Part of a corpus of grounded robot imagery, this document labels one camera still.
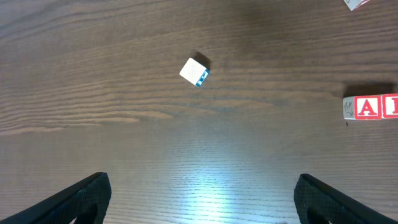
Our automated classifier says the red letter A block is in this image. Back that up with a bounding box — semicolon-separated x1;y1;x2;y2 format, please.
343;95;382;120

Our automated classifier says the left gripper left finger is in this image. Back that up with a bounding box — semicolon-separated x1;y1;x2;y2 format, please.
1;172;111;224

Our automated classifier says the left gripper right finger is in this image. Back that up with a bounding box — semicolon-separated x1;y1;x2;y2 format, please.
294;174;397;224

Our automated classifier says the red letter I block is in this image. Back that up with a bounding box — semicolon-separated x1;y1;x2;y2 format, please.
382;93;398;119

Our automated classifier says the wooden block with red side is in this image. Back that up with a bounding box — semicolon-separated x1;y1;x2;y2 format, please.
343;0;370;11

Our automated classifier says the wooden block with blue side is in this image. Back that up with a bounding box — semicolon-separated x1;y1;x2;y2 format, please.
179;58;210;87

